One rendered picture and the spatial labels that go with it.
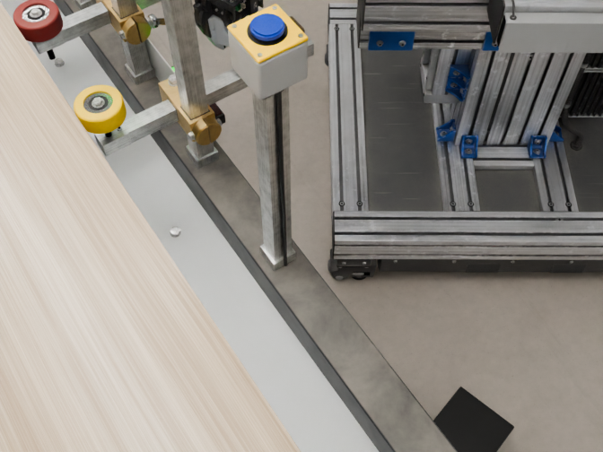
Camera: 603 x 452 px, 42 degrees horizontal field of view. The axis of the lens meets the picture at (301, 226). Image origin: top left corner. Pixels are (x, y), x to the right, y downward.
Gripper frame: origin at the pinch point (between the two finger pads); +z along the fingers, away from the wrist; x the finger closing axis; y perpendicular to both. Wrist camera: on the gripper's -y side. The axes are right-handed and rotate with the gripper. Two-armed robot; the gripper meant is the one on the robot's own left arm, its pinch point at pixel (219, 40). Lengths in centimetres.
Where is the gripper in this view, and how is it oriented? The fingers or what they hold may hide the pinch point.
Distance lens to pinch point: 137.0
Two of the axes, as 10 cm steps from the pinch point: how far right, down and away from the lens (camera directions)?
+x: 5.9, -6.8, 4.3
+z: 0.0, 5.4, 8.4
